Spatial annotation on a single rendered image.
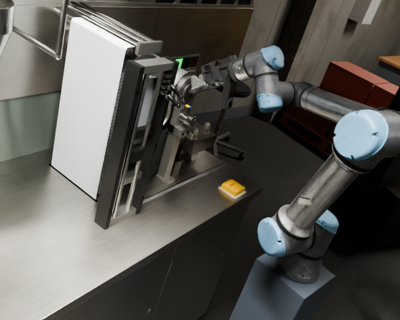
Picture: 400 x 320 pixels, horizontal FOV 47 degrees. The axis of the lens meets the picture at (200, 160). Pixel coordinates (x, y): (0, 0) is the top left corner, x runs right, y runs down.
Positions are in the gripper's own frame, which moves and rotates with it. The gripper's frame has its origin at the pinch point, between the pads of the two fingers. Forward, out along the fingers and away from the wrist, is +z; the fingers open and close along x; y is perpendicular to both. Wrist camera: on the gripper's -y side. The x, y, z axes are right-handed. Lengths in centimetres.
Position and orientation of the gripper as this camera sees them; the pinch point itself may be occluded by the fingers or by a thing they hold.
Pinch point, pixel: (193, 93)
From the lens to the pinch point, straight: 163.2
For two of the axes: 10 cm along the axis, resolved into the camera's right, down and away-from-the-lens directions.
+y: -2.8, -9.5, -0.9
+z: -7.6, 1.7, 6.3
